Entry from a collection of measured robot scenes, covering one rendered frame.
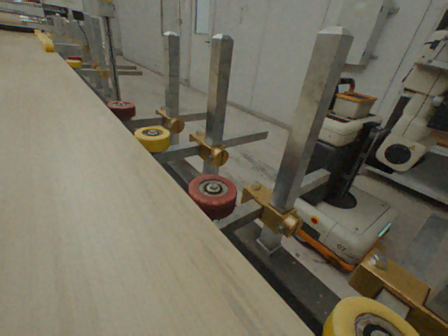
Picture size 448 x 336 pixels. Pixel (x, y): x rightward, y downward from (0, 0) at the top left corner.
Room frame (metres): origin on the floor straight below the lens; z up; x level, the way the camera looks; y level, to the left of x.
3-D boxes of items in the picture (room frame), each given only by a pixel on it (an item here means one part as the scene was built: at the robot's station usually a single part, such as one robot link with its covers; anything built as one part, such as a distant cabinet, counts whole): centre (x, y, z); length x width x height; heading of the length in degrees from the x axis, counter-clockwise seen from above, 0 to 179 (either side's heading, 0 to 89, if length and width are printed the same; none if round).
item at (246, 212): (0.41, -0.14, 0.80); 0.43 x 0.03 x 0.04; 131
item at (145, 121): (0.79, 0.19, 0.84); 0.43 x 0.03 x 0.04; 131
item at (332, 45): (0.35, -0.13, 0.90); 0.04 x 0.04 x 0.48; 41
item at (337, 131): (1.30, -0.73, 0.59); 0.55 x 0.34 x 0.83; 131
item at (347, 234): (1.23, -0.79, 0.16); 0.67 x 0.64 x 0.25; 41
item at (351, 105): (1.32, -0.72, 0.87); 0.23 x 0.15 x 0.11; 131
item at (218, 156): (0.55, 0.05, 0.84); 0.14 x 0.06 x 0.05; 41
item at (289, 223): (0.37, -0.11, 0.81); 0.14 x 0.06 x 0.05; 41
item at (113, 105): (0.65, 0.34, 0.85); 0.08 x 0.08 x 0.11
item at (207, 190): (0.28, 0.01, 0.85); 0.08 x 0.08 x 0.11
